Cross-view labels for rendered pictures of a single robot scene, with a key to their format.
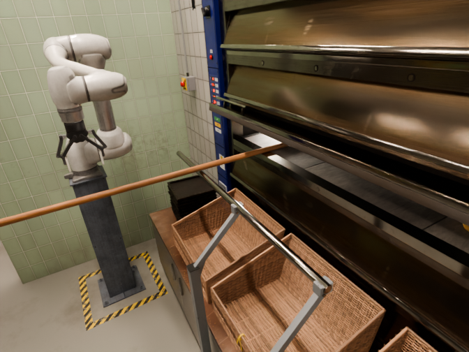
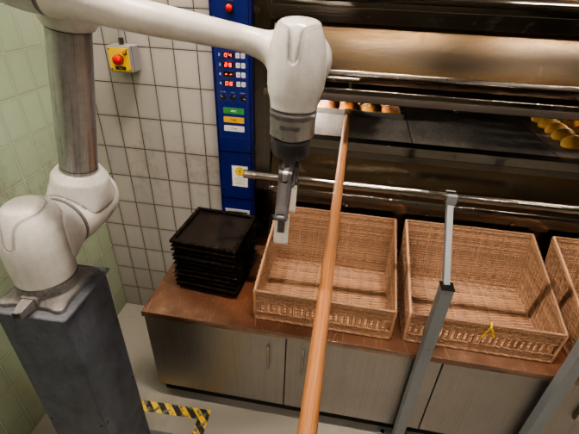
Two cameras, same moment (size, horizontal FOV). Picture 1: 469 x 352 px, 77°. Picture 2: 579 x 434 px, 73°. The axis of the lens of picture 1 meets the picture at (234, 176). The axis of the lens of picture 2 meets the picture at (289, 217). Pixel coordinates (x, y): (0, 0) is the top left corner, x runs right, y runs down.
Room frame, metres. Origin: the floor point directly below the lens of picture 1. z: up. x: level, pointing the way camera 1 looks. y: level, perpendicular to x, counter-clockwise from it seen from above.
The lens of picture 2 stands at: (0.79, 1.25, 1.78)
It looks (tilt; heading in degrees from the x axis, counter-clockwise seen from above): 32 degrees down; 305
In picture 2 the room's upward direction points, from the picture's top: 2 degrees clockwise
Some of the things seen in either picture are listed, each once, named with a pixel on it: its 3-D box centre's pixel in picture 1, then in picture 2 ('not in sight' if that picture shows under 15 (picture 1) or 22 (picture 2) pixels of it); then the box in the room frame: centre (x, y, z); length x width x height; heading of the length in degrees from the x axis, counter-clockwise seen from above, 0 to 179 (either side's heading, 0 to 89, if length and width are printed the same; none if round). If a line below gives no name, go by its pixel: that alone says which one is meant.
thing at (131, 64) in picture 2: (188, 83); (123, 58); (2.32, 0.30, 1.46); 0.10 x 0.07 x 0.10; 27
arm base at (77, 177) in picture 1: (82, 171); (44, 284); (1.79, 0.99, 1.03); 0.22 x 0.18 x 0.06; 119
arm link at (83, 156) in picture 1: (81, 150); (36, 237); (1.80, 0.97, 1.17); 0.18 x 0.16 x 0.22; 117
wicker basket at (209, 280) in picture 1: (224, 237); (328, 265); (1.40, 0.08, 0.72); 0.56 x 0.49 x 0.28; 26
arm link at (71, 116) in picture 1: (71, 114); (292, 122); (1.22, 0.65, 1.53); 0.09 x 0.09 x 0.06
